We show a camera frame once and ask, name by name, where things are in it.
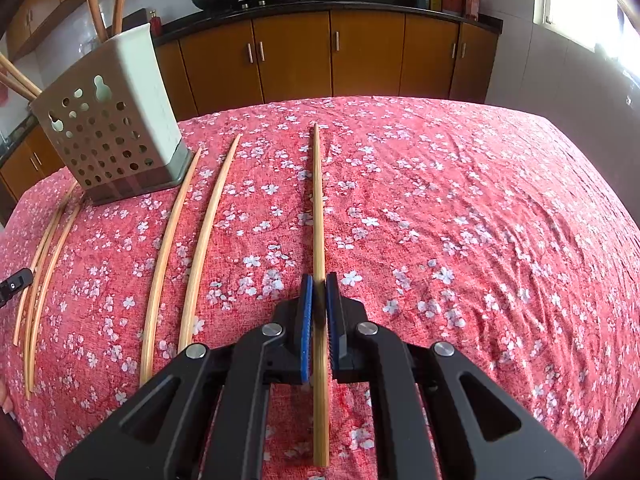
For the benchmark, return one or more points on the aluminium frame window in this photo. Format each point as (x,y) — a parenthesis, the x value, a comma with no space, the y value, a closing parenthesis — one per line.
(575,0)

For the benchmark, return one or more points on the beige perforated chopstick holder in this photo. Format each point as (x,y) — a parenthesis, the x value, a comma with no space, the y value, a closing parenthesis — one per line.
(115,125)

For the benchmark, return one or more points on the clear bottle red liquid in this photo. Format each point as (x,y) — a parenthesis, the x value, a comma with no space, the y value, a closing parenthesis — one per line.
(471,4)

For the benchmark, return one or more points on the small red bottle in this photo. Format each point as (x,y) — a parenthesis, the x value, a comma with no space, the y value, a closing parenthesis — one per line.
(156,24)

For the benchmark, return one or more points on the wooden base cabinets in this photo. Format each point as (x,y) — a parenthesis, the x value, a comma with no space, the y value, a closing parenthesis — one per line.
(370,55)

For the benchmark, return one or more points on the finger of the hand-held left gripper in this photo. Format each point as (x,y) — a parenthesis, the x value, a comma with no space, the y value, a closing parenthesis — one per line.
(17,285)

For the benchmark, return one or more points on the person's left hand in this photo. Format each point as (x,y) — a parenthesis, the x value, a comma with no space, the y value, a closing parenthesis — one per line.
(5,399)

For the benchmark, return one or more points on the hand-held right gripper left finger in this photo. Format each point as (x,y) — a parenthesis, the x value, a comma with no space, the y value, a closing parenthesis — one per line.
(235,400)

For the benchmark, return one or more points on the black kitchen countertop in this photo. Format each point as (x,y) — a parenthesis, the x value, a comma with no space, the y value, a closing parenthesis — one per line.
(350,1)

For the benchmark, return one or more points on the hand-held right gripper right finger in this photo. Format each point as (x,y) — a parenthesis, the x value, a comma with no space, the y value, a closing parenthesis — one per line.
(410,400)

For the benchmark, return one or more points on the chopsticks standing in holder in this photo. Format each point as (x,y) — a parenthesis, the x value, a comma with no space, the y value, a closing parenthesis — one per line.
(45,0)

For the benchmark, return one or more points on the red floral tablecloth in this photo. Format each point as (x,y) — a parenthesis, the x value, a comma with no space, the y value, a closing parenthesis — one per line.
(450,210)

